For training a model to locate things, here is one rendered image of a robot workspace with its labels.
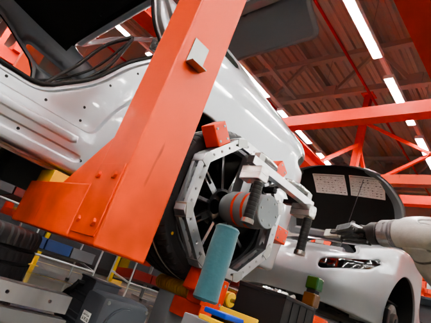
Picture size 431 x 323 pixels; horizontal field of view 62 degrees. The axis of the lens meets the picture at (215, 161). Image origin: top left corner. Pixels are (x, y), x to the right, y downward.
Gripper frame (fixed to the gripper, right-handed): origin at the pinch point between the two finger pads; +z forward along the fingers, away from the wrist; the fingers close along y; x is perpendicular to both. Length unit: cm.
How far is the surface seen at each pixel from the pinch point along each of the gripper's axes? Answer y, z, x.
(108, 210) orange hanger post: 77, -4, 43
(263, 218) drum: 25.3, 9.2, 10.0
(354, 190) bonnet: -204, 188, -192
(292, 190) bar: 20.9, 5.7, -5.7
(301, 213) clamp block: 10.4, 8.3, -2.4
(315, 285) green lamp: 13.4, -13.8, 27.1
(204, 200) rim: 40, 31, 10
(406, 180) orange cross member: -261, 164, -248
